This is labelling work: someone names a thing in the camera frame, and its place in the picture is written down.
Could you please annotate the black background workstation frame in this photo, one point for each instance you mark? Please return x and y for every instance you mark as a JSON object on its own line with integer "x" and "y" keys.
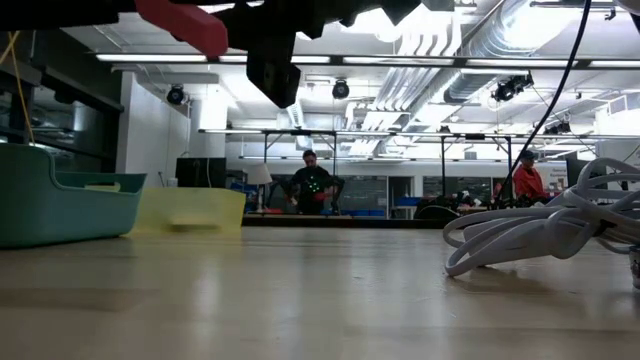
{"x": 380, "y": 133}

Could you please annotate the black monitor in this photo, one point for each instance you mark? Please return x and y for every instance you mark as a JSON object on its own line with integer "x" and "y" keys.
{"x": 200, "y": 172}

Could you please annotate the white table lamp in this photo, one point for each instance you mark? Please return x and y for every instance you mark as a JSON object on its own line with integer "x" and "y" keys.
{"x": 258, "y": 172}

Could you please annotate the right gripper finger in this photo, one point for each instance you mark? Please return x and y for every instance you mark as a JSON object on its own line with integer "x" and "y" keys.
{"x": 260, "y": 20}

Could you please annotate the long overhead light bar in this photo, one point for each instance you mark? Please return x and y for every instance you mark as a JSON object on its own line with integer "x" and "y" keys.
{"x": 150, "y": 58}

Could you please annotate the teal plastic bin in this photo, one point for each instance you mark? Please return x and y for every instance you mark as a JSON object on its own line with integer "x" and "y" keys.
{"x": 60, "y": 215}

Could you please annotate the pink eraser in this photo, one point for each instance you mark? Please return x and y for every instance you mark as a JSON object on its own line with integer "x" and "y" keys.
{"x": 190, "y": 25}

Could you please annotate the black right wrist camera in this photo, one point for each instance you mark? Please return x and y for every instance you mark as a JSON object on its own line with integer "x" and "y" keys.
{"x": 274, "y": 75}

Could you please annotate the person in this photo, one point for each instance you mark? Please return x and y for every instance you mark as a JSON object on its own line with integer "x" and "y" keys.
{"x": 310, "y": 185}
{"x": 530, "y": 182}

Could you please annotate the black ceiling spotlight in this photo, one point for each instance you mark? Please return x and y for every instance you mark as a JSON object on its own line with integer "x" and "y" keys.
{"x": 175, "y": 95}
{"x": 340, "y": 90}
{"x": 510, "y": 90}

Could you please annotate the yellow translucent plastic bin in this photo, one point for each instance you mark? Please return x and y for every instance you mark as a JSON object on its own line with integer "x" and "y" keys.
{"x": 190, "y": 210}

